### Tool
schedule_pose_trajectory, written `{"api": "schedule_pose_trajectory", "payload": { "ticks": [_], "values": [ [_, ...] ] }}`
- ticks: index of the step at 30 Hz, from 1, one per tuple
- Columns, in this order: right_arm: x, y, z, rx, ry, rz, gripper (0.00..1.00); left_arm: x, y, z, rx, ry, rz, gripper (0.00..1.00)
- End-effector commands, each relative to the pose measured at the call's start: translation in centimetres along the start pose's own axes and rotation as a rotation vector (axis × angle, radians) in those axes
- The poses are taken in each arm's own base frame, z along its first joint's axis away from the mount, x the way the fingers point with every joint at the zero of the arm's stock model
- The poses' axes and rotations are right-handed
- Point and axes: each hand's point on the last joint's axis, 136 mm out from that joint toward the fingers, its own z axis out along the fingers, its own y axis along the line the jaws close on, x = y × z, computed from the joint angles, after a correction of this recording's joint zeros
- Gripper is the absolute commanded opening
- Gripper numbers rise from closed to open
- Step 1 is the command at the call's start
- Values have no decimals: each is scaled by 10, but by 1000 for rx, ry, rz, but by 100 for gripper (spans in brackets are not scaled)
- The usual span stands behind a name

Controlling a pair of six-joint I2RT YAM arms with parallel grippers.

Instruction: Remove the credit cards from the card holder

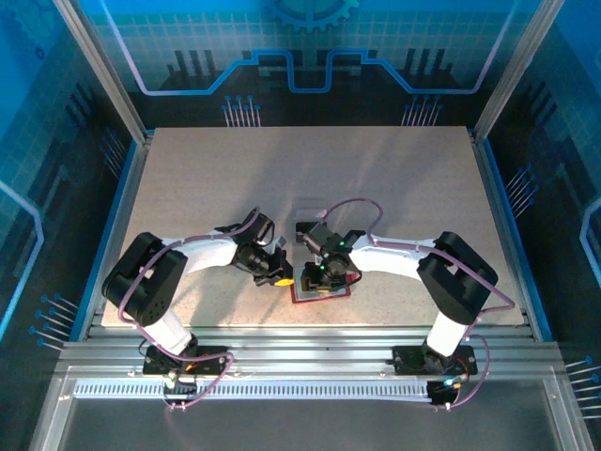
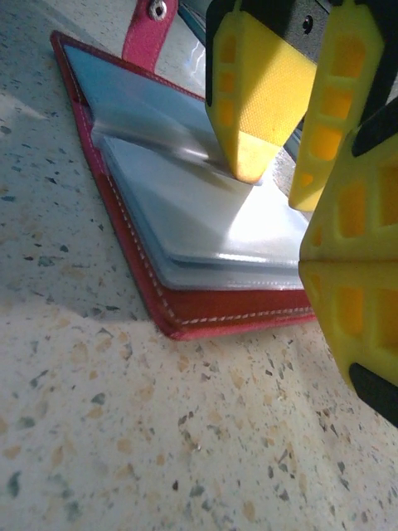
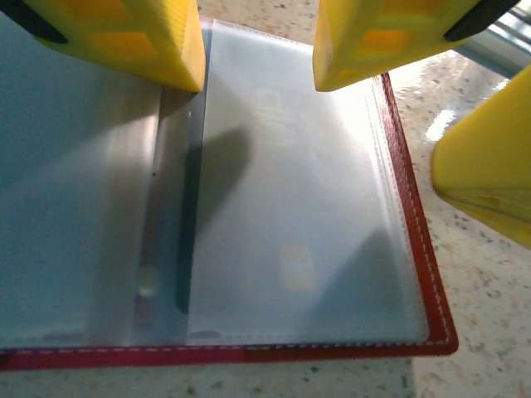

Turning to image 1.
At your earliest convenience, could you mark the red leather card holder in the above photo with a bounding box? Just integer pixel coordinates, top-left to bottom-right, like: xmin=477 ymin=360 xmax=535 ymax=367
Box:
xmin=289 ymin=265 xmax=353 ymax=306

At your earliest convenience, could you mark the clear plastic card box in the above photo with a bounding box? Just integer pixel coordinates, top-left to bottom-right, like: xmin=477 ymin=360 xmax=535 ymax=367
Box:
xmin=293 ymin=194 xmax=331 ymax=245

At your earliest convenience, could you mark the blue table edge trim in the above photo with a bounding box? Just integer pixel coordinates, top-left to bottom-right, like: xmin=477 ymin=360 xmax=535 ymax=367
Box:
xmin=482 ymin=134 xmax=554 ymax=342
xmin=69 ymin=131 xmax=145 ymax=342

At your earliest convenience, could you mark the dark grey metal panel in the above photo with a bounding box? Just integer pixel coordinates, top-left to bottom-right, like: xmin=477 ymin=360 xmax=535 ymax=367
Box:
xmin=58 ymin=397 xmax=564 ymax=451

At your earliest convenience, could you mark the small black control board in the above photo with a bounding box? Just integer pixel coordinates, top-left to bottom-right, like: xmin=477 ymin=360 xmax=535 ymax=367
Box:
xmin=162 ymin=375 xmax=198 ymax=405
xmin=426 ymin=375 xmax=470 ymax=408

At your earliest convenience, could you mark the aluminium mounting rail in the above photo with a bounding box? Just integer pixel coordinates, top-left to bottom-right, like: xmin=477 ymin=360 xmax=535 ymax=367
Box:
xmin=55 ymin=326 xmax=564 ymax=381

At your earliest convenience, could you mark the white slotted cable duct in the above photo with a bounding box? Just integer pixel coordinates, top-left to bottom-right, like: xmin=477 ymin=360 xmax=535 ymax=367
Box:
xmin=73 ymin=379 xmax=436 ymax=403

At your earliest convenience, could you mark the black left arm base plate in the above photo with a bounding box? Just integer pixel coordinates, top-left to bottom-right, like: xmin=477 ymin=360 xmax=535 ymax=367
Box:
xmin=142 ymin=345 xmax=232 ymax=377

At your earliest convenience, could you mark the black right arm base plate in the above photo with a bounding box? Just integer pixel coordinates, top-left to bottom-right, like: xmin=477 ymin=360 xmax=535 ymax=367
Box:
xmin=392 ymin=345 xmax=479 ymax=377

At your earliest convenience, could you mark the aluminium side rail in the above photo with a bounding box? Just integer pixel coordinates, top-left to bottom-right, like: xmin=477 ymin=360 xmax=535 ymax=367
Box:
xmin=77 ymin=131 xmax=156 ymax=342
xmin=469 ymin=129 xmax=539 ymax=342

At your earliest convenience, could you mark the aluminium frame post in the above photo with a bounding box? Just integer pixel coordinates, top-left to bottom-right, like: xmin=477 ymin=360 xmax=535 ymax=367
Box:
xmin=472 ymin=0 xmax=568 ymax=138
xmin=51 ymin=0 xmax=149 ymax=145

